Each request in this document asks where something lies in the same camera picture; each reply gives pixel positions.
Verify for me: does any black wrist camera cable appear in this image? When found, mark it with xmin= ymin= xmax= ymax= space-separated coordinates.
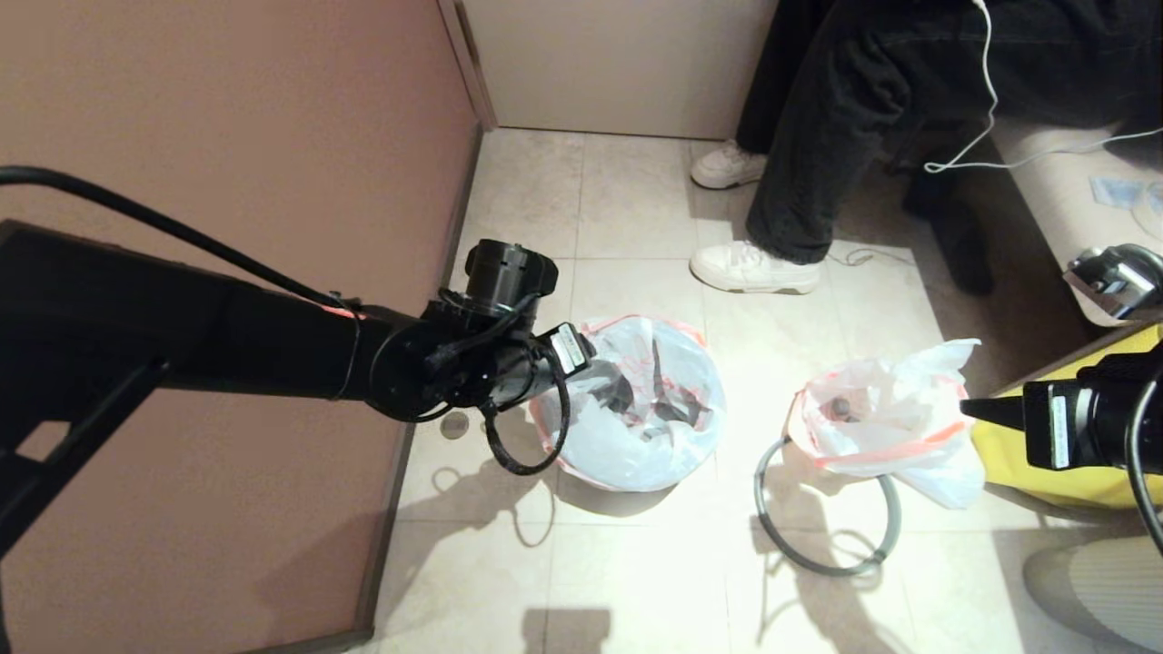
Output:
xmin=1125 ymin=377 xmax=1163 ymax=555
xmin=0 ymin=166 xmax=351 ymax=310

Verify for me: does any black braided left cable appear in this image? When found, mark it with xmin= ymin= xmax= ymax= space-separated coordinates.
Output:
xmin=480 ymin=363 xmax=572 ymax=476

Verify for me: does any light blue packet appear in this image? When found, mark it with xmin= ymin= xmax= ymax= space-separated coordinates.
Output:
xmin=1088 ymin=174 xmax=1141 ymax=210

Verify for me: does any white sneaker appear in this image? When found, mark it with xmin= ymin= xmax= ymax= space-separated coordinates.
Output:
xmin=689 ymin=239 xmax=821 ymax=296
xmin=691 ymin=141 xmax=769 ymax=190

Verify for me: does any grey bin ring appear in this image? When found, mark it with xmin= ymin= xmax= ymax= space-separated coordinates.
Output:
xmin=752 ymin=436 xmax=902 ymax=576

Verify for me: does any white left sneaker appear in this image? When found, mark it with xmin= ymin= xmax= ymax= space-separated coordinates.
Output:
xmin=689 ymin=239 xmax=821 ymax=296

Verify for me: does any person's left black trouser leg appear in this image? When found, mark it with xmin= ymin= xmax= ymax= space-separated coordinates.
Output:
xmin=745 ymin=0 xmax=923 ymax=264

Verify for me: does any used translucent trash bag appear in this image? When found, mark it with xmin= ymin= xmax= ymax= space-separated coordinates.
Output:
xmin=786 ymin=339 xmax=987 ymax=510

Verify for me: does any white right sneaker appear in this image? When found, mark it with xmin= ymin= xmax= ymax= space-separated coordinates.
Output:
xmin=691 ymin=141 xmax=769 ymax=190

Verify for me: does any yellow fabric bag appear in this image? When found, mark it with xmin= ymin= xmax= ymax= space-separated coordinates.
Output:
xmin=970 ymin=325 xmax=1163 ymax=510

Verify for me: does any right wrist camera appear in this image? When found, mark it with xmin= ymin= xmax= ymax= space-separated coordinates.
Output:
xmin=1063 ymin=243 xmax=1163 ymax=321

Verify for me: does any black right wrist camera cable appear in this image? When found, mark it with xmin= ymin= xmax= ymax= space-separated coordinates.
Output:
xmin=1125 ymin=377 xmax=1163 ymax=555

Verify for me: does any brown textured partition panel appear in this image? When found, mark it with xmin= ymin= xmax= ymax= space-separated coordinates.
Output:
xmin=0 ymin=0 xmax=484 ymax=654

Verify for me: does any white charging cable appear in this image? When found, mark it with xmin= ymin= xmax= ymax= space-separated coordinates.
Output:
xmin=922 ymin=0 xmax=1163 ymax=175

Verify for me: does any person's right black trouser leg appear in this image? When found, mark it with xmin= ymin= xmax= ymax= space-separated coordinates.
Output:
xmin=734 ymin=0 xmax=823 ymax=154

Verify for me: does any person's black trouser leg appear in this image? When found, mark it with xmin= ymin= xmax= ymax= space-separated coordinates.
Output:
xmin=745 ymin=0 xmax=923 ymax=264
xmin=734 ymin=0 xmax=823 ymax=154

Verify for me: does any fresh white plastic bag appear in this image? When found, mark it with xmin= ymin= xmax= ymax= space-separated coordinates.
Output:
xmin=530 ymin=315 xmax=726 ymax=493

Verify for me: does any black left wrist camera cable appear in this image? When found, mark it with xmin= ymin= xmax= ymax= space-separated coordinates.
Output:
xmin=0 ymin=166 xmax=351 ymax=310

